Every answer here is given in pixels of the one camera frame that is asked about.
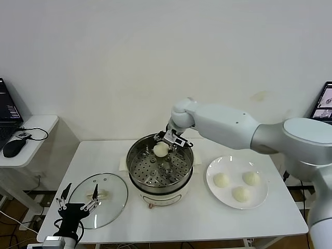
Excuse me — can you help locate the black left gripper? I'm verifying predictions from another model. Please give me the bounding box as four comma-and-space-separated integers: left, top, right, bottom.
56, 183, 101, 238

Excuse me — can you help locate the black laptop showing camera images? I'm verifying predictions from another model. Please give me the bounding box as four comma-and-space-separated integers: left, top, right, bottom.
310, 81, 332, 120

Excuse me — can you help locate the stainless steel steamer basket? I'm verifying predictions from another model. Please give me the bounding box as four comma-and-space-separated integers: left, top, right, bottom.
126, 133, 195, 188

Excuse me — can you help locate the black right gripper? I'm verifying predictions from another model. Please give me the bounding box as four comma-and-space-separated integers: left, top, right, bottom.
153, 130, 179, 154

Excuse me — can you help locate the white steamed baozi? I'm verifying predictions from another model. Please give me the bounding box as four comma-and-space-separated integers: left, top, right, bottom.
213, 172, 230, 188
231, 186, 252, 203
242, 171, 261, 186
153, 141, 169, 158

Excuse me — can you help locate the cream electric cooker base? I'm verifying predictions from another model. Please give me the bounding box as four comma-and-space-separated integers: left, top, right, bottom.
118, 151, 203, 210

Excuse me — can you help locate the round glass pot lid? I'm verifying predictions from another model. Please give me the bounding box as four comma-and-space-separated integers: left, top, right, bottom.
67, 172, 129, 230

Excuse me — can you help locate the white round plate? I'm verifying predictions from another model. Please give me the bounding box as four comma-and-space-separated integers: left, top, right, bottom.
206, 155, 269, 210

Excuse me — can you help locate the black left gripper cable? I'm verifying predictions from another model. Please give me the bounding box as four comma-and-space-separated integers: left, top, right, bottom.
53, 219, 85, 244

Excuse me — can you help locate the black laptop beside mouse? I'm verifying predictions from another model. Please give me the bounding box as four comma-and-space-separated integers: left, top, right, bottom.
0, 77, 24, 150

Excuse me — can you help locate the black cable with adapter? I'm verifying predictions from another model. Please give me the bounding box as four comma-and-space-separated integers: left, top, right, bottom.
282, 170, 317, 194

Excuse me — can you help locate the black computer mouse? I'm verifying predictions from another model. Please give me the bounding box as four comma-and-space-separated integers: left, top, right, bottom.
3, 139, 26, 158

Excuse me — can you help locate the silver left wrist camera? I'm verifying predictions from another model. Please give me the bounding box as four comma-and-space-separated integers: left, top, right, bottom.
41, 235, 67, 249

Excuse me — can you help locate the white floor cable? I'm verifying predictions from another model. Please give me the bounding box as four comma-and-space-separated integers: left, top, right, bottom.
0, 209, 29, 231

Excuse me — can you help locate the white side table with mouse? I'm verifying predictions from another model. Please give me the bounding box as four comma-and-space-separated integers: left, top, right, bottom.
0, 115, 80, 216

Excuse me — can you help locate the black hub cable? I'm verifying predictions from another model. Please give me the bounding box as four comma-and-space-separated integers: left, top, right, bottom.
19, 126, 49, 142

